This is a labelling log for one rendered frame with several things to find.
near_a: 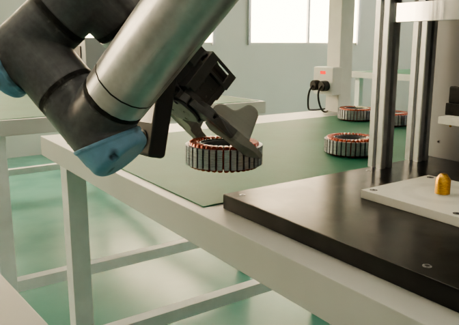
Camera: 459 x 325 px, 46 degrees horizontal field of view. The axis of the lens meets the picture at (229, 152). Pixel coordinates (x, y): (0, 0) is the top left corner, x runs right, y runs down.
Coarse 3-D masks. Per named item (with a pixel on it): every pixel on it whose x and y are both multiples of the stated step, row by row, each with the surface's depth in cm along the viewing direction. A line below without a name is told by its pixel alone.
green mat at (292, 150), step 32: (256, 128) 147; (288, 128) 147; (320, 128) 147; (352, 128) 147; (160, 160) 107; (288, 160) 107; (320, 160) 107; (352, 160) 107; (192, 192) 84; (224, 192) 84
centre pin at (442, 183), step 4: (440, 176) 71; (444, 176) 71; (448, 176) 71; (436, 180) 71; (440, 180) 71; (444, 180) 70; (448, 180) 70; (436, 184) 71; (440, 184) 71; (444, 184) 70; (448, 184) 71; (436, 188) 71; (440, 188) 71; (444, 188) 71; (448, 188) 71; (436, 192) 71; (440, 192) 71; (444, 192) 71; (448, 192) 71
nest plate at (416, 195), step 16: (432, 176) 81; (368, 192) 73; (384, 192) 72; (400, 192) 72; (416, 192) 72; (432, 192) 72; (400, 208) 68; (416, 208) 66; (432, 208) 65; (448, 208) 65
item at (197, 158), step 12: (192, 144) 75; (204, 144) 75; (216, 144) 81; (228, 144) 81; (192, 156) 74; (204, 156) 73; (216, 156) 73; (228, 156) 72; (240, 156) 73; (204, 168) 73; (216, 168) 73; (228, 168) 73; (240, 168) 73; (252, 168) 74
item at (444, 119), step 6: (450, 90) 74; (456, 90) 73; (450, 96) 74; (456, 96) 73; (450, 102) 74; (456, 102) 73; (450, 108) 74; (456, 108) 73; (450, 114) 74; (456, 114) 74; (438, 120) 74; (444, 120) 73; (450, 120) 72; (456, 120) 71
